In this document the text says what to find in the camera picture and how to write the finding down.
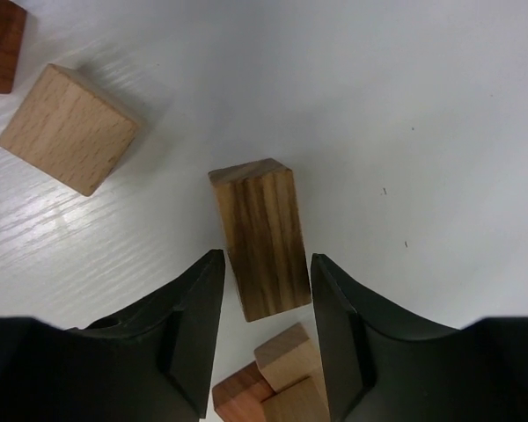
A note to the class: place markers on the small dark wood cube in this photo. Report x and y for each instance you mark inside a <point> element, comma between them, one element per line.
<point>12,26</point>

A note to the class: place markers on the long dark wood block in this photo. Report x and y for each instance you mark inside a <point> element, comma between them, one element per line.
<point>239,397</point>

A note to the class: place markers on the small light cube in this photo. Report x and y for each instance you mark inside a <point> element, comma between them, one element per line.
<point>70,129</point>
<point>290,357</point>

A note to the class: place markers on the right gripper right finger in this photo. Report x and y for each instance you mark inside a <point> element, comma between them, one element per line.
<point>382,362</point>

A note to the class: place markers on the long light wood block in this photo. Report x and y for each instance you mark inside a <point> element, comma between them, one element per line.
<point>300,402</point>

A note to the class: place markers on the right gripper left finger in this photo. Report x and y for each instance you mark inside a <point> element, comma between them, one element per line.
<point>150,361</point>

